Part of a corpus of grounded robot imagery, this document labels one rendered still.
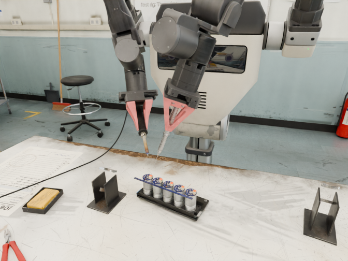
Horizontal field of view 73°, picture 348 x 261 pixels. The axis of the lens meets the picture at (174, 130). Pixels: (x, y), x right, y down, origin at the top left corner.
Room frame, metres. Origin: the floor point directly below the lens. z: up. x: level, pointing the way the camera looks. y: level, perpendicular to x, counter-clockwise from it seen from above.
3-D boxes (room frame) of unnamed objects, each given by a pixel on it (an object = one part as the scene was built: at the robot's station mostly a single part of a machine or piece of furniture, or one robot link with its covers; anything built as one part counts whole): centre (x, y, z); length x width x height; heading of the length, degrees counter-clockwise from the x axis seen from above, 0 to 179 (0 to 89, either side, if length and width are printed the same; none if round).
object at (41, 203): (0.45, 0.31, 0.76); 0.07 x 0.05 x 0.02; 171
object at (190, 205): (0.41, -0.04, 0.79); 0.02 x 0.02 x 0.05
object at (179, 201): (0.42, -0.01, 0.79); 0.02 x 0.02 x 0.05
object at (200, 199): (0.45, 0.00, 0.76); 0.16 x 0.07 x 0.01; 60
